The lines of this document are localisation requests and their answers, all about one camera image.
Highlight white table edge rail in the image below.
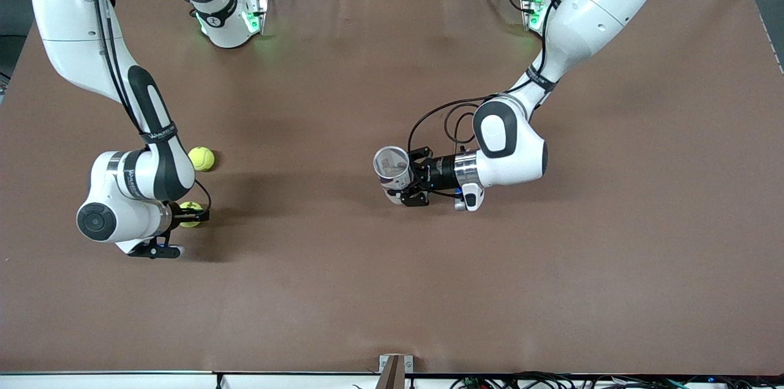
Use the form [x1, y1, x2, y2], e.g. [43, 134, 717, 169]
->
[0, 372, 784, 389]

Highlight metal table edge bracket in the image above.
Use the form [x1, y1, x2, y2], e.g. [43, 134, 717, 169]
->
[379, 354, 414, 389]

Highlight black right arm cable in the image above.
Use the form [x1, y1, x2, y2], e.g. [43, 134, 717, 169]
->
[92, 0, 213, 213]

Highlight clear plastic tennis ball can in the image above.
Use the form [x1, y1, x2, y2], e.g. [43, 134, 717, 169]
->
[373, 145, 413, 206]

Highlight tangled black cable bundle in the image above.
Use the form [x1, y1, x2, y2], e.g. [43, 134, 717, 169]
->
[450, 371, 784, 389]

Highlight large table cover sheet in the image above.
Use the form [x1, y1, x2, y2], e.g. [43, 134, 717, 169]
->
[0, 0, 784, 376]

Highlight yellow-green tennis ball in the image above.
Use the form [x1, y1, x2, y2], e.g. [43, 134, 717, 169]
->
[188, 146, 216, 172]
[179, 201, 203, 229]

